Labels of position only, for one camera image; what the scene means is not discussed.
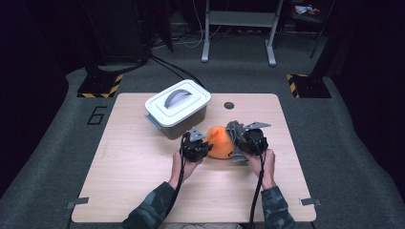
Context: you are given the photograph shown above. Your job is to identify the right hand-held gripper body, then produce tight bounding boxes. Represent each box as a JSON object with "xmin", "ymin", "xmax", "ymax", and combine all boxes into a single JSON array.
[{"xmin": 239, "ymin": 121, "xmax": 272, "ymax": 156}]

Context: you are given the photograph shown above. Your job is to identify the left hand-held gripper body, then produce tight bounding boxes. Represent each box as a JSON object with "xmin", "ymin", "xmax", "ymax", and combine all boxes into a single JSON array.
[{"xmin": 181, "ymin": 126, "xmax": 209, "ymax": 163}]

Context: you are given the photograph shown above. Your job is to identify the orange plush toy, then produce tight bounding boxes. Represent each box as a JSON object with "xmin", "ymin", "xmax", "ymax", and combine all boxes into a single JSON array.
[{"xmin": 204, "ymin": 125, "xmax": 237, "ymax": 160}]

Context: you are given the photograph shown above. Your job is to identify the grey knitted cloth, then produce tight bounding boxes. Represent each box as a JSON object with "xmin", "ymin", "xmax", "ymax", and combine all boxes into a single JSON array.
[{"xmin": 224, "ymin": 119, "xmax": 251, "ymax": 163}]

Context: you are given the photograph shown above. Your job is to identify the transparent brown storage box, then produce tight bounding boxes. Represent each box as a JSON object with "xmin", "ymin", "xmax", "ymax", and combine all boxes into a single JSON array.
[{"xmin": 145, "ymin": 106, "xmax": 208, "ymax": 141}]

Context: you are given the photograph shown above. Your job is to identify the white lid with grey handle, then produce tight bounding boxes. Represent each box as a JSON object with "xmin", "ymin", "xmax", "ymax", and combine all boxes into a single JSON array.
[{"xmin": 144, "ymin": 78, "xmax": 212, "ymax": 129}]

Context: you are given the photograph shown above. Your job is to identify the person's left hand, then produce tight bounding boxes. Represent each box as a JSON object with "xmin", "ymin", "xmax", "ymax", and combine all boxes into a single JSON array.
[{"xmin": 168, "ymin": 152, "xmax": 203, "ymax": 191}]

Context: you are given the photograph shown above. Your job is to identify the person's right hand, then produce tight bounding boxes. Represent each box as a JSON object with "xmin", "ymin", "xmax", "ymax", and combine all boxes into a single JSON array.
[{"xmin": 246, "ymin": 148, "xmax": 277, "ymax": 191}]

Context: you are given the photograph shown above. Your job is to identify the black base with hazard stripes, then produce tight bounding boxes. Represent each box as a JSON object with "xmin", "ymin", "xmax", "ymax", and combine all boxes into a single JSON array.
[
  {"xmin": 286, "ymin": 73, "xmax": 332, "ymax": 99},
  {"xmin": 76, "ymin": 72, "xmax": 124, "ymax": 99}
]

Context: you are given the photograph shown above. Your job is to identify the grey tape piece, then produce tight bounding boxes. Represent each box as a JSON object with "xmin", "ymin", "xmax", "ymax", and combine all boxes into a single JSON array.
[
  {"xmin": 66, "ymin": 197, "xmax": 90, "ymax": 209},
  {"xmin": 299, "ymin": 198, "xmax": 322, "ymax": 207}
]

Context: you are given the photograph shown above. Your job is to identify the dark side table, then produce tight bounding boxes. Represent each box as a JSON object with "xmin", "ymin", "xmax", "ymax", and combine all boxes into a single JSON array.
[{"xmin": 276, "ymin": 0, "xmax": 335, "ymax": 60}]

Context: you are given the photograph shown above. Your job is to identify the small colourful object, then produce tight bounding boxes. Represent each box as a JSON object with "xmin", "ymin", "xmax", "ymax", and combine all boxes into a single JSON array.
[{"xmin": 294, "ymin": 4, "xmax": 321, "ymax": 16}]

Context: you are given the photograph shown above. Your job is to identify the dark curtain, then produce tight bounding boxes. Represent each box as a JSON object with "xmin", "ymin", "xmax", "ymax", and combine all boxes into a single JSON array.
[
  {"xmin": 313, "ymin": 0, "xmax": 405, "ymax": 211},
  {"xmin": 0, "ymin": 0, "xmax": 87, "ymax": 195}
]

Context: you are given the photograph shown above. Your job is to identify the left hand-held gripper cable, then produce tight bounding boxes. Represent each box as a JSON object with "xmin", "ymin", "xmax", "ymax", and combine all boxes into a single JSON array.
[{"xmin": 163, "ymin": 132, "xmax": 189, "ymax": 220}]

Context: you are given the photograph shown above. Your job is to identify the hand-held gripper cable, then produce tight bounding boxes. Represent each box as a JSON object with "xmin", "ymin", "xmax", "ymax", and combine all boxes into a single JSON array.
[
  {"xmin": 163, "ymin": 132, "xmax": 189, "ymax": 220},
  {"xmin": 247, "ymin": 136, "xmax": 266, "ymax": 229}
]

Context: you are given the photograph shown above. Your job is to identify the right hand-held gripper cable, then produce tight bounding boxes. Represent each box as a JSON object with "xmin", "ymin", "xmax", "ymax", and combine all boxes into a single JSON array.
[{"xmin": 247, "ymin": 136, "xmax": 266, "ymax": 229}]

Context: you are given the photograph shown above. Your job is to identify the black floor cable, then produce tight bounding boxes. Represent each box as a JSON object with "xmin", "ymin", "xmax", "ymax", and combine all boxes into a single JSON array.
[
  {"xmin": 152, "ymin": 55, "xmax": 206, "ymax": 90},
  {"xmin": 152, "ymin": 58, "xmax": 185, "ymax": 82}
]

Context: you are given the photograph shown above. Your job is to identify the white floor cable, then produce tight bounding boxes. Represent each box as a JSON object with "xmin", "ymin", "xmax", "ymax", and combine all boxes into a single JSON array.
[{"xmin": 176, "ymin": 0, "xmax": 224, "ymax": 50}]

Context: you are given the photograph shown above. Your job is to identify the white metal stand frame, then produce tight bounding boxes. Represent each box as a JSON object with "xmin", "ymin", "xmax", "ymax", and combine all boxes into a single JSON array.
[{"xmin": 201, "ymin": 0, "xmax": 285, "ymax": 67}]

